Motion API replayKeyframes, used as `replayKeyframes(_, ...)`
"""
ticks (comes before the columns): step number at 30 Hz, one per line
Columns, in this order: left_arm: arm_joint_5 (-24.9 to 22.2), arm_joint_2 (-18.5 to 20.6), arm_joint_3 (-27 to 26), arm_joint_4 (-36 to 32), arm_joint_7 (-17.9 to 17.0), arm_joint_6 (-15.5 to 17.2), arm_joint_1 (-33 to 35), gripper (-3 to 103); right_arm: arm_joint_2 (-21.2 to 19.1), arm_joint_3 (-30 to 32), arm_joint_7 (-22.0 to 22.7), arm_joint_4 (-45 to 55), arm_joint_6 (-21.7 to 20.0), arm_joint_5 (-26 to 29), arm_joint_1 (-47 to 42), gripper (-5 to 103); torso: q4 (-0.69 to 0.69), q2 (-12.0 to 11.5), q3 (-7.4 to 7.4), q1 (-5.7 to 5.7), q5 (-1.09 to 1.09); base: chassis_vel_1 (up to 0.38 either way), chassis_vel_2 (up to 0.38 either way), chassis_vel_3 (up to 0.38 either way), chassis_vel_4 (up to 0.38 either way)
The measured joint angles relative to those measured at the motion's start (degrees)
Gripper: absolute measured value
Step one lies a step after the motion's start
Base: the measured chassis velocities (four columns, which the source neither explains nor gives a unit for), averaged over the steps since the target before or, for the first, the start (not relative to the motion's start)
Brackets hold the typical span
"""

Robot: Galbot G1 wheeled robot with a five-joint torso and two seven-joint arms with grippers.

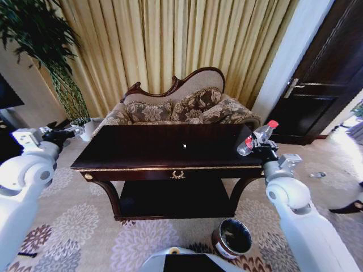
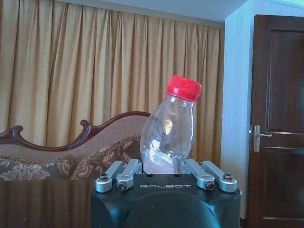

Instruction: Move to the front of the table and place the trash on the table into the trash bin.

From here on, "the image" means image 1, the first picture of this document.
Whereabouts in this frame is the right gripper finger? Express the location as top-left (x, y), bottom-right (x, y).
top-left (259, 139), bottom-right (278, 151)
top-left (250, 130), bottom-right (263, 148)

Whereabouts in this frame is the clear plastic bottle red cap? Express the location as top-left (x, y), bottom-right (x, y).
top-left (237, 120), bottom-right (280, 157)

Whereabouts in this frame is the dark round trash bin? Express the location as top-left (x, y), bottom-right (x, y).
top-left (211, 218), bottom-right (253, 260)

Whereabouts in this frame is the white plant pot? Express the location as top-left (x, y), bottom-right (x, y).
top-left (78, 118), bottom-right (99, 142)

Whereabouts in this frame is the floral brown cushion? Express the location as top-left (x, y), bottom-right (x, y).
top-left (125, 100), bottom-right (173, 124)
top-left (171, 87), bottom-right (223, 124)
top-left (198, 99), bottom-right (250, 125)

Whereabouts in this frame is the black television screen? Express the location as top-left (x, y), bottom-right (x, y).
top-left (0, 73), bottom-right (26, 110)

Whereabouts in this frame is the dark wooden door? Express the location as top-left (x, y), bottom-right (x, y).
top-left (263, 0), bottom-right (363, 146)

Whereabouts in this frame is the dark wooden console table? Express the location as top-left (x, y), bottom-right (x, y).
top-left (70, 124), bottom-right (267, 222)

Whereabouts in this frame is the tall green potted plant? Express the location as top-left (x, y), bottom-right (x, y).
top-left (0, 0), bottom-right (92, 127)

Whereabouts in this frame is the small green plant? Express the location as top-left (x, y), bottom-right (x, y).
top-left (351, 99), bottom-right (363, 118)

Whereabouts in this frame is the golden pleated curtain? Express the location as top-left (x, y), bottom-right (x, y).
top-left (55, 0), bottom-right (300, 118)

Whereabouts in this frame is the white robot front shell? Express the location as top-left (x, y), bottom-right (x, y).
top-left (140, 246), bottom-right (242, 272)

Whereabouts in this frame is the brass door handle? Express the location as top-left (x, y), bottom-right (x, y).
top-left (283, 78), bottom-right (306, 99)

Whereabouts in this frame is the beige sofa dark wood frame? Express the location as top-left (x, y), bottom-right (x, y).
top-left (97, 66), bottom-right (262, 128)

